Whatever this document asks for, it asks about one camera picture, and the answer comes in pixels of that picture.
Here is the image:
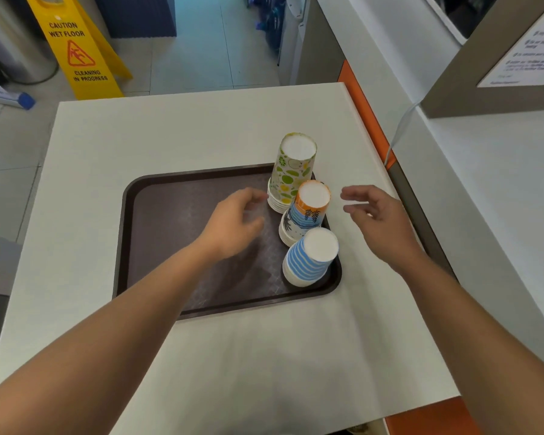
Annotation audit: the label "person's right hand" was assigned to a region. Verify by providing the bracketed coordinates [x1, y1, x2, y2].
[340, 185, 426, 273]

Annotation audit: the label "blue water bottles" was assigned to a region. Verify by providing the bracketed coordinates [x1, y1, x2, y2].
[247, 0, 287, 53]

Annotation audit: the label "person's left forearm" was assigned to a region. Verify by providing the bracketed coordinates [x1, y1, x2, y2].
[0, 241, 219, 435]

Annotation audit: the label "white roll with blue cap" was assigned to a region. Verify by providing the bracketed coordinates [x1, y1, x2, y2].
[0, 70, 36, 110]

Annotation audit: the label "grey framed notice board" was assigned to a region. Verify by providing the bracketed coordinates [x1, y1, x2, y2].
[421, 0, 544, 119]

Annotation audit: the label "white and grey cabinet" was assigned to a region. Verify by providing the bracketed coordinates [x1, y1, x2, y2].
[278, 0, 346, 87]

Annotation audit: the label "yellow wet floor sign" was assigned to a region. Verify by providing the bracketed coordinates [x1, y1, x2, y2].
[24, 0, 133, 101]

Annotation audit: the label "grey round bin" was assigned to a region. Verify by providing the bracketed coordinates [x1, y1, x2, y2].
[0, 0, 60, 85]

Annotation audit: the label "stack of blue striped cups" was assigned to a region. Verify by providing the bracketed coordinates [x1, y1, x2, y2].
[282, 227, 340, 288]

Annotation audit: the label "stack of orange leaf-print cups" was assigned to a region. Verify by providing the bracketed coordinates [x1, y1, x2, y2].
[278, 179, 332, 248]

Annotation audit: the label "brown plastic tray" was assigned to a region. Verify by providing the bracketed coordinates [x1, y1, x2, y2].
[113, 163, 343, 321]

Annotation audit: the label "person's left hand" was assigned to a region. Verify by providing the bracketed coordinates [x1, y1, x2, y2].
[199, 187, 269, 262]

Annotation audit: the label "dark blue ribbed panel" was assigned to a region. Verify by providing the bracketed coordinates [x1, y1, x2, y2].
[92, 0, 178, 39]

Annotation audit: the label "stack of green fruit-print cups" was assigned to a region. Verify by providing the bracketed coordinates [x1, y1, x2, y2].
[267, 132, 318, 213]

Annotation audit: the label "white printed notice sheet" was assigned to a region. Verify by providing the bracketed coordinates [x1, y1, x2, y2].
[477, 0, 544, 89]

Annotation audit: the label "person's right forearm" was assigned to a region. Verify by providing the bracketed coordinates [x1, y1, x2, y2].
[398, 253, 544, 435]

